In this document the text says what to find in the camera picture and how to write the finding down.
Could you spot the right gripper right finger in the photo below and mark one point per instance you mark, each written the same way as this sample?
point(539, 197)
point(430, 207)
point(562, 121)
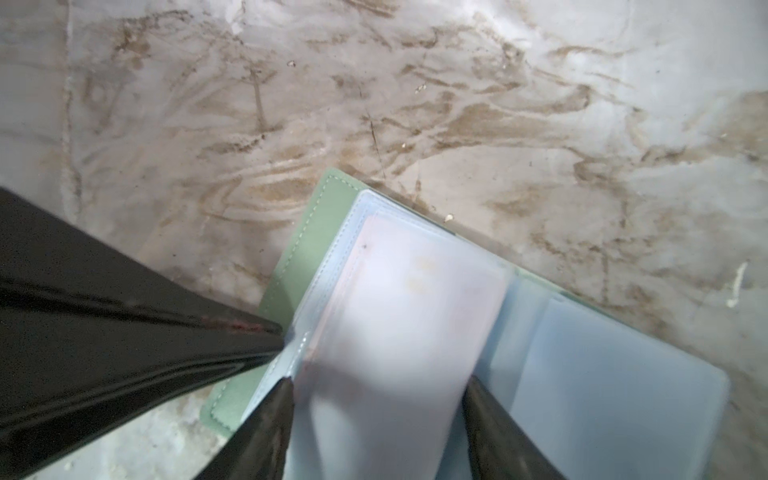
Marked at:
point(498, 447)

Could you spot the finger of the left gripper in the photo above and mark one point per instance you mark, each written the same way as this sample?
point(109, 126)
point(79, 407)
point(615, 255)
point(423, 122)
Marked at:
point(48, 263)
point(76, 368)

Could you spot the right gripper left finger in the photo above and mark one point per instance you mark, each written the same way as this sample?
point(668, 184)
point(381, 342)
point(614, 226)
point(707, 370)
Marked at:
point(258, 449)

